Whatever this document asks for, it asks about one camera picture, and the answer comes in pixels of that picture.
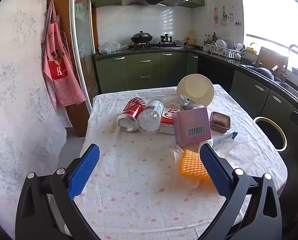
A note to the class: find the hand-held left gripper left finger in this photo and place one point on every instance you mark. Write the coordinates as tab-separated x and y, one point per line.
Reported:
85	172

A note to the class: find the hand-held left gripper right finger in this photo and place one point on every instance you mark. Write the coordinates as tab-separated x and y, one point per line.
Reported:
215	170

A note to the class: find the black bin with yellow rim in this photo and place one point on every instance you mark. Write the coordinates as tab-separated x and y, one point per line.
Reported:
271	132

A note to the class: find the silver snack packet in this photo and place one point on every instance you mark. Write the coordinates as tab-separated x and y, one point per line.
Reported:
187	102

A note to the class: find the red soda can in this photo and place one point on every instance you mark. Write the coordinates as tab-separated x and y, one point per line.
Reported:
132	107

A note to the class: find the clear plastic bottle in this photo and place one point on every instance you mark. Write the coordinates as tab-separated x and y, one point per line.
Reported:
149	120

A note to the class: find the clear plastic cup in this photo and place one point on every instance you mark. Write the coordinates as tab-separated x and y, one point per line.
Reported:
238	152

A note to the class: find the blue and white tube wrapper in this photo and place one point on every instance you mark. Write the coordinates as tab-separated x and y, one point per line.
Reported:
223	138

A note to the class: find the white crinkled plastic wrapper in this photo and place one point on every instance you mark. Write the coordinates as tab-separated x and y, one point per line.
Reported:
176	152

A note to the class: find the floral white tablecloth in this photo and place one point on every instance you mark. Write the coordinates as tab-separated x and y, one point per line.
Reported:
129	180

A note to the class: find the brown plastic tray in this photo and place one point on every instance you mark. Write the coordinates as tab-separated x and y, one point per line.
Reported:
220	122

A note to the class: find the pink cardboard box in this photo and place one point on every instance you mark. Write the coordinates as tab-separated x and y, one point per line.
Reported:
188	120

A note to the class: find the steel kitchen faucet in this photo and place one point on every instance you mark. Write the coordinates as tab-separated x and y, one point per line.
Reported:
286	62

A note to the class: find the dark pan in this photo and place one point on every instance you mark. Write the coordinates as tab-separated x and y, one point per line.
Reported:
265	72

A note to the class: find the wooden cutting board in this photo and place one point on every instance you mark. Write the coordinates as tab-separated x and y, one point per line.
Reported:
268	57

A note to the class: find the red and white milk carton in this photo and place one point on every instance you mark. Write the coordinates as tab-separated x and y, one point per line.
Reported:
167	116

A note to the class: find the beige paper bowl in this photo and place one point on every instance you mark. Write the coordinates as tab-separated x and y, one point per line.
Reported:
196	87

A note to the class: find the red checkered apron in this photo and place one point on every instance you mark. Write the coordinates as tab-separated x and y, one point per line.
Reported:
61	80

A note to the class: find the white dish rack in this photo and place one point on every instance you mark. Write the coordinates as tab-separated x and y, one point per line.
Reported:
223	48

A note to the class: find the bright window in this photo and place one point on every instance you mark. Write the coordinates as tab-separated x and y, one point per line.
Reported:
271	12

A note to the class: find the green lower kitchen cabinets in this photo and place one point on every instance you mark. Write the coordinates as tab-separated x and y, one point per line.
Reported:
144	72

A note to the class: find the clear plastic bag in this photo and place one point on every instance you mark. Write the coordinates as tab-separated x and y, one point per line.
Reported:
110	47

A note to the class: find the glass sliding door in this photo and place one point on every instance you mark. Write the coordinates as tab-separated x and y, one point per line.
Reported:
82	42

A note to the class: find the yellow oil bottle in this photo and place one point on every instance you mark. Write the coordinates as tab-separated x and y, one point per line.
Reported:
191	38

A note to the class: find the black gas stove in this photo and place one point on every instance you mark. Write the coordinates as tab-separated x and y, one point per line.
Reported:
154	46

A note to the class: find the dark kettle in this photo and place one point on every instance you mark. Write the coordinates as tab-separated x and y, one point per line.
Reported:
166	38

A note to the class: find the black wok with lid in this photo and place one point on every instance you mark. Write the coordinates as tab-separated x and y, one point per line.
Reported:
141	38

